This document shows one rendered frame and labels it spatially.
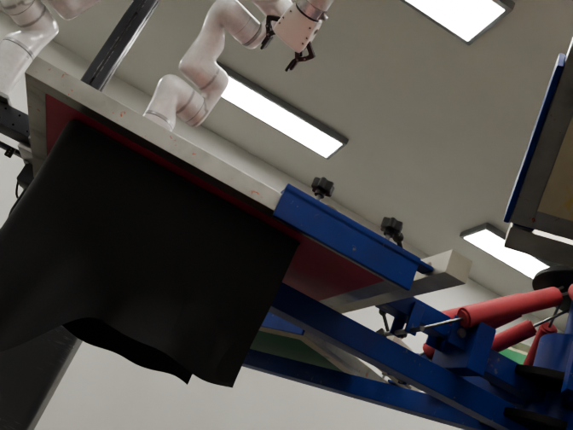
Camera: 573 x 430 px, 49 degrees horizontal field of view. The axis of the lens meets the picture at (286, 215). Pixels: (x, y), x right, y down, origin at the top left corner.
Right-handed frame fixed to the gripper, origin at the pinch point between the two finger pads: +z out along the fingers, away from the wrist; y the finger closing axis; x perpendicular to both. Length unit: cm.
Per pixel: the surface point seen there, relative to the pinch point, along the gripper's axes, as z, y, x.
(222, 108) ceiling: 190, 80, -285
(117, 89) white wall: 240, 164, -276
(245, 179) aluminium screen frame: -6, -23, 65
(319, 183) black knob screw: -11, -34, 56
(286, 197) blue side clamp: -8, -31, 63
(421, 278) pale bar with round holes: -7, -61, 50
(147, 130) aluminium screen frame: -5, -5, 72
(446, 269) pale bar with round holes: -14, -62, 54
